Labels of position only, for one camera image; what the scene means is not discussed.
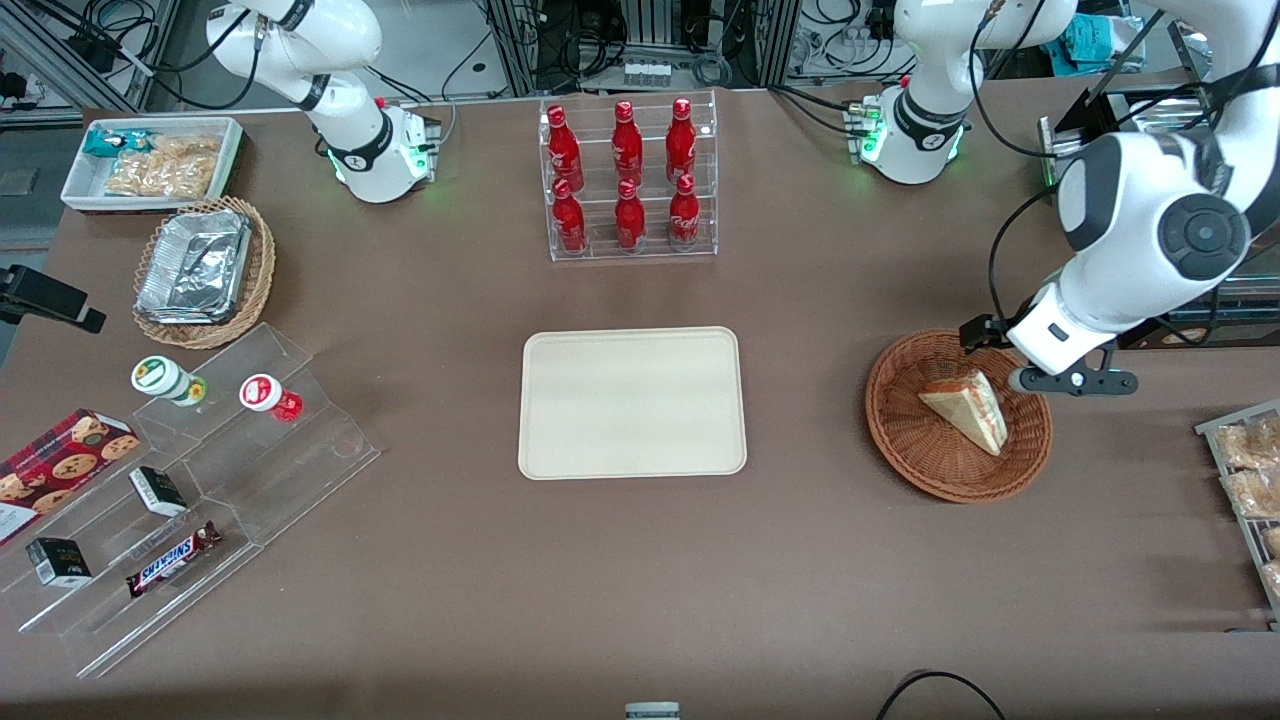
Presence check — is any clear acrylic bottle rack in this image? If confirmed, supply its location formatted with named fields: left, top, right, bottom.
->
left=538, top=89, right=719, bottom=263

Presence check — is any beige rectangular tray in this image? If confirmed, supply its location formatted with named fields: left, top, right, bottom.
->
left=518, top=326, right=748, bottom=480

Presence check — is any black looped cable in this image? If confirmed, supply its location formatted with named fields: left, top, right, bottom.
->
left=876, top=671, right=1007, bottom=720

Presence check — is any brown round wicker basket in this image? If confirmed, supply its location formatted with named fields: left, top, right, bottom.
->
left=865, top=329, right=1053, bottom=503

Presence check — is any red cola bottle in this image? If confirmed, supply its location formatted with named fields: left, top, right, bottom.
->
left=666, top=97, right=699, bottom=181
left=546, top=105, right=585, bottom=187
left=667, top=173, right=702, bottom=249
left=611, top=100, right=644, bottom=183
left=552, top=178, right=589, bottom=253
left=614, top=179, right=648, bottom=251

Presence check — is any triangular sandwich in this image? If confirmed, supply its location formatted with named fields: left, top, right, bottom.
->
left=918, top=369, right=1007, bottom=457

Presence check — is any black clamp bracket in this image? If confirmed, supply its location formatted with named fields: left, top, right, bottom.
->
left=0, top=264, right=107, bottom=334

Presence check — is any red lid yogurt cup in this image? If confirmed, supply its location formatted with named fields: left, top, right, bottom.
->
left=239, top=373, right=304, bottom=423

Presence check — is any black food warmer case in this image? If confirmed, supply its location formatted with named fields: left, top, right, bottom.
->
left=1038, top=0, right=1280, bottom=351

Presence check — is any clear bag of crackers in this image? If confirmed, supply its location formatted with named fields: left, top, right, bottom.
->
left=104, top=134, right=224, bottom=199

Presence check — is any silver foil container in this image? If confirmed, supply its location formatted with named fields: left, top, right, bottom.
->
left=135, top=208, right=253, bottom=326

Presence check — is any small black box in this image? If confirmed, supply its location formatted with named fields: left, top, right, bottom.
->
left=128, top=465, right=189, bottom=519
left=25, top=537, right=93, bottom=587

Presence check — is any red tartan cookie box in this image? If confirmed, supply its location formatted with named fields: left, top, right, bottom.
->
left=0, top=408, right=141, bottom=548

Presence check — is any light oval wicker basket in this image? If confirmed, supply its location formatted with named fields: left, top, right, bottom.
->
left=132, top=195, right=277, bottom=350

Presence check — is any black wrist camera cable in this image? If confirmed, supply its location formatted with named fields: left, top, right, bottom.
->
left=960, top=185, right=1061, bottom=353

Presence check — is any wrapped bread pack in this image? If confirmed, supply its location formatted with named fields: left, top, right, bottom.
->
left=1222, top=468, right=1280, bottom=519
left=1215, top=415, right=1280, bottom=471

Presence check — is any white rectangular snack bin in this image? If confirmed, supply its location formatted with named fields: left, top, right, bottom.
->
left=60, top=116, right=246, bottom=215

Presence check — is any black bar wrist camera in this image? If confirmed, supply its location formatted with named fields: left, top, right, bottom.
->
left=1007, top=346, right=1140, bottom=398

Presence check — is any tray with packaged pastries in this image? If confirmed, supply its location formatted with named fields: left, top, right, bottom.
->
left=1195, top=400, right=1280, bottom=633

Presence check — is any brown snickers bar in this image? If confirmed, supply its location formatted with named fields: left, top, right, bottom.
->
left=125, top=520, right=223, bottom=599

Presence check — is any teal snack packet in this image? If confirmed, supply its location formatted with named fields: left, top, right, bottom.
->
left=82, top=127, right=153, bottom=159

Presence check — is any green lid yogurt cup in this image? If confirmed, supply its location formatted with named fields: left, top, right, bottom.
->
left=131, top=355, right=208, bottom=408

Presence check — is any clear acrylic stepped stand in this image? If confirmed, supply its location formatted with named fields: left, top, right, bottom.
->
left=0, top=321, right=382, bottom=680

